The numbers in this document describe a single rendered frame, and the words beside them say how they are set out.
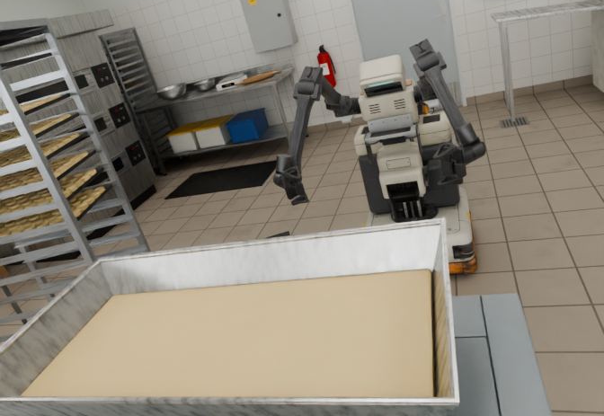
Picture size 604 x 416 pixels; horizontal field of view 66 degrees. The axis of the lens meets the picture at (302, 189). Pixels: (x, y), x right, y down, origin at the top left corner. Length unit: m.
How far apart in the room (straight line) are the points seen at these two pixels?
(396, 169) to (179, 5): 4.46
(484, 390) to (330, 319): 0.19
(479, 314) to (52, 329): 0.60
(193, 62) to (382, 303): 5.98
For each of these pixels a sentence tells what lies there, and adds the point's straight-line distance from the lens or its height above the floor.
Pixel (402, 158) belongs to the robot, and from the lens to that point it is 2.48.
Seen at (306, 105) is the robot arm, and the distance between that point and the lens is 1.95.
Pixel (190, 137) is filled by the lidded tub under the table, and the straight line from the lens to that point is 6.03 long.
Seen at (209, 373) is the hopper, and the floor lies 1.27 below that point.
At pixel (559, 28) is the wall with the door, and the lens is 5.77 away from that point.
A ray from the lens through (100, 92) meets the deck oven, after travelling 5.31.
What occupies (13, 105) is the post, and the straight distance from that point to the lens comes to 1.95.
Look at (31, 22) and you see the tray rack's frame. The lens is 2.25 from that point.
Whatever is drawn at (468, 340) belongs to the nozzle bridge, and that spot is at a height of 1.18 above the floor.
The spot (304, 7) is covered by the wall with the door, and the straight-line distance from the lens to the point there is 5.81.
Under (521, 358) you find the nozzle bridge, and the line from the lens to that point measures 0.64.
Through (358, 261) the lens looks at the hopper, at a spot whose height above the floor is 1.28.
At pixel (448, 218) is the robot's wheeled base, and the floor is 0.28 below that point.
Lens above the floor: 1.62
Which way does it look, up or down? 22 degrees down
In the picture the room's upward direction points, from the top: 16 degrees counter-clockwise
